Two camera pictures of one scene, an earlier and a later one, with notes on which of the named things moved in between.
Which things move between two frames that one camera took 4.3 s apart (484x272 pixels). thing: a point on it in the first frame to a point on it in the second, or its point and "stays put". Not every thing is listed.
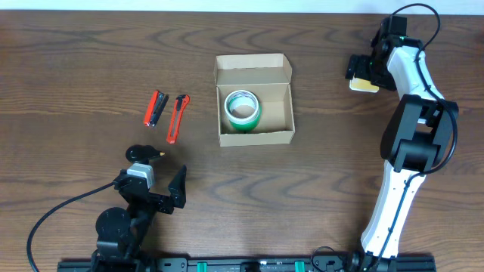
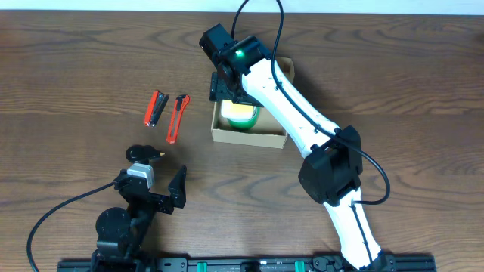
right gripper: (386, 79) to (218, 91)
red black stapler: (156, 106) stays put
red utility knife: (181, 102) stays put
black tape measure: (138, 153) stays put
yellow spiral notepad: (363, 85) to (237, 111)
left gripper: (176, 198) stays put
